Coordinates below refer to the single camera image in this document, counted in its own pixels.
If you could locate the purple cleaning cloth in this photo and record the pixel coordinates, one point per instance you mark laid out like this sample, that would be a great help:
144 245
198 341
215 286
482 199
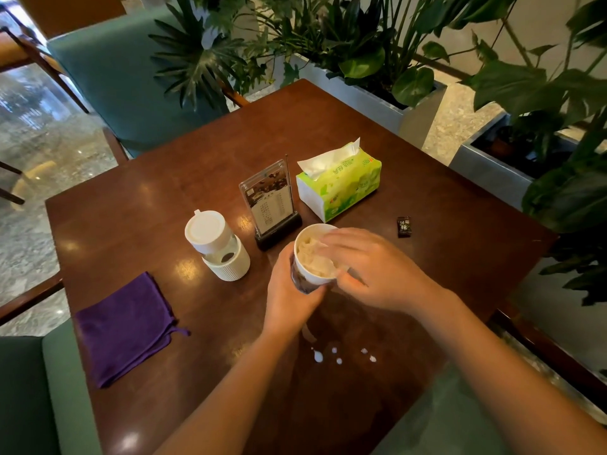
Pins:
123 326

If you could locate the split-leaf green plant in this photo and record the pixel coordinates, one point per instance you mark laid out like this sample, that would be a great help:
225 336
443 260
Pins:
204 47

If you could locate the white tissue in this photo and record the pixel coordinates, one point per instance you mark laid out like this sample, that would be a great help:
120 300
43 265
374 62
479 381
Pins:
312 262

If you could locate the green tissue pack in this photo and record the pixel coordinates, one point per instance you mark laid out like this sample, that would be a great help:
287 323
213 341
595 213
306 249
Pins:
344 187

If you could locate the white paper cup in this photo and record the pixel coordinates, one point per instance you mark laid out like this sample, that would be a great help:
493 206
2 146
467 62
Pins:
299 275

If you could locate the person's right forearm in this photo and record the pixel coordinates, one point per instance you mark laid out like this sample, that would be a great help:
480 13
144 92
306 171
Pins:
512 374

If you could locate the person's left thumb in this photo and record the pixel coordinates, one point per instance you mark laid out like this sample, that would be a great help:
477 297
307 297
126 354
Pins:
284 265

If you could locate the long grey metal planter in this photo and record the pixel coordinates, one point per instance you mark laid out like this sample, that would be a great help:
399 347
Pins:
379 106

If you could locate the white spilled liquid drops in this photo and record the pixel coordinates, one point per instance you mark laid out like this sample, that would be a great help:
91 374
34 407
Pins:
318 356

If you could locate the person's right thumb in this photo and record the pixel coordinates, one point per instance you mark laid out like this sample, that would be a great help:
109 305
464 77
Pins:
350 280

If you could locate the wooden frame chair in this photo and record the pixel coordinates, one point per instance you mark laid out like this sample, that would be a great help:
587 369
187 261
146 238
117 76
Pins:
33 52

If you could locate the person's right hand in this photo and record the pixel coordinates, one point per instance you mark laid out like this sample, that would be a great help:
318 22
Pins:
384 274

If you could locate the clear acrylic menu stand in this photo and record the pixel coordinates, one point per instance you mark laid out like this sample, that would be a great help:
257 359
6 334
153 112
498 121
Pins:
269 201

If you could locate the large-leaf green plant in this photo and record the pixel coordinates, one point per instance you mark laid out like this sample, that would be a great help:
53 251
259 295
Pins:
564 137

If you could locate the round-leaf green plant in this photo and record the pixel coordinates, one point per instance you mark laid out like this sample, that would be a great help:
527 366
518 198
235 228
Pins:
370 47

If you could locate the white lidded ribbed container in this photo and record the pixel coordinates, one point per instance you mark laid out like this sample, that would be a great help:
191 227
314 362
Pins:
216 244

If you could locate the person's left hand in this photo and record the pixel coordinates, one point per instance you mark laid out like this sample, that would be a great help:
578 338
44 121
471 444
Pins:
284 307

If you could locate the person's left forearm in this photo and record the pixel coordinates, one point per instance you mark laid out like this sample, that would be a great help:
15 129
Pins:
227 402

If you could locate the small dark candy wrapper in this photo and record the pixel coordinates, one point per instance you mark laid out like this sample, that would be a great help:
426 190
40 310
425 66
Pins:
404 226

